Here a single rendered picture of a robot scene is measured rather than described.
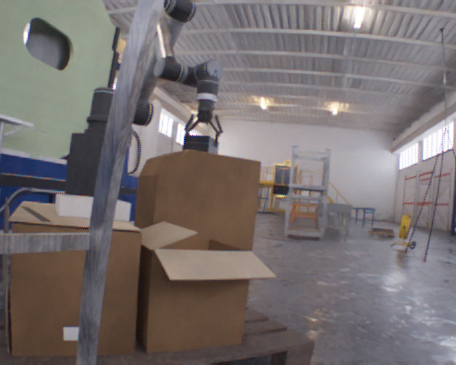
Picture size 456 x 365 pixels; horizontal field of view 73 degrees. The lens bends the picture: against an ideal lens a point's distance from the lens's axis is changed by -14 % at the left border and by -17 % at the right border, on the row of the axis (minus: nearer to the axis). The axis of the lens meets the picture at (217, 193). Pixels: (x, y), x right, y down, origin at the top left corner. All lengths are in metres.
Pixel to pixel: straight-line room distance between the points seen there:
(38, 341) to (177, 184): 0.88
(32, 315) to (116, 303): 0.27
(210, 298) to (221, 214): 0.53
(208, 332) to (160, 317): 0.20
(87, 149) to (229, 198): 1.21
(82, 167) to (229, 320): 1.61
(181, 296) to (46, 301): 0.45
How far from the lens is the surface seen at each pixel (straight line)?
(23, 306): 1.15
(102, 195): 0.57
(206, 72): 1.85
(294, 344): 1.48
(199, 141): 1.72
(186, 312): 1.26
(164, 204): 1.57
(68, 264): 1.11
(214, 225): 1.67
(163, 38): 2.09
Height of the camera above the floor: 0.69
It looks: 1 degrees up
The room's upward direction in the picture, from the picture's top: 6 degrees clockwise
